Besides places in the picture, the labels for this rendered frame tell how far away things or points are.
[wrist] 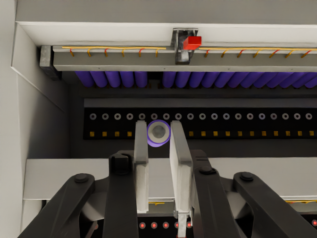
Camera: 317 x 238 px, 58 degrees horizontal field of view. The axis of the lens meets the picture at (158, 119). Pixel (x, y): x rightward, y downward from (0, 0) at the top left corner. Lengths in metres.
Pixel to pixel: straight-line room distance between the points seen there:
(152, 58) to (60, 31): 0.11
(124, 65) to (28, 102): 0.12
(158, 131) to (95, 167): 0.15
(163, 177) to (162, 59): 0.14
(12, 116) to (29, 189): 0.08
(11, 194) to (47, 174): 0.04
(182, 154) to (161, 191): 0.18
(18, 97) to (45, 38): 0.08
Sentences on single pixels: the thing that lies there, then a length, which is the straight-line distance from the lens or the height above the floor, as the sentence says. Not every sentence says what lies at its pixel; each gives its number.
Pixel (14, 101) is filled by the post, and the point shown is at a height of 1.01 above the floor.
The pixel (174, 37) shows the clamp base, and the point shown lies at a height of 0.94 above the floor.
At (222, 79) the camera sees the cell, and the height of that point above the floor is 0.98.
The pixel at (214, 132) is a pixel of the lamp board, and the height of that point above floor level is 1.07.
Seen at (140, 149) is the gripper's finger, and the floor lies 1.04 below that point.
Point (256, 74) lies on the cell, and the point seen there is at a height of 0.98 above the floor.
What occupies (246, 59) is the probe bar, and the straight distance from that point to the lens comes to 0.38.
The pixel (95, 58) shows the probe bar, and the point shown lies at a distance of 0.37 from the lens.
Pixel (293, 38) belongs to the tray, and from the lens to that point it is 0.38.
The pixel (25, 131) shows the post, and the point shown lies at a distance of 0.36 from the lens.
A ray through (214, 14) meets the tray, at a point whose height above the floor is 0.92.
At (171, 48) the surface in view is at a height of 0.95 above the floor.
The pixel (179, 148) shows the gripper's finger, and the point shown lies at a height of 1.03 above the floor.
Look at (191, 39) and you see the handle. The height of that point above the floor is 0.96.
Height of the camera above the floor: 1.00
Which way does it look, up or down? 5 degrees up
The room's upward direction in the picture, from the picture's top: 180 degrees counter-clockwise
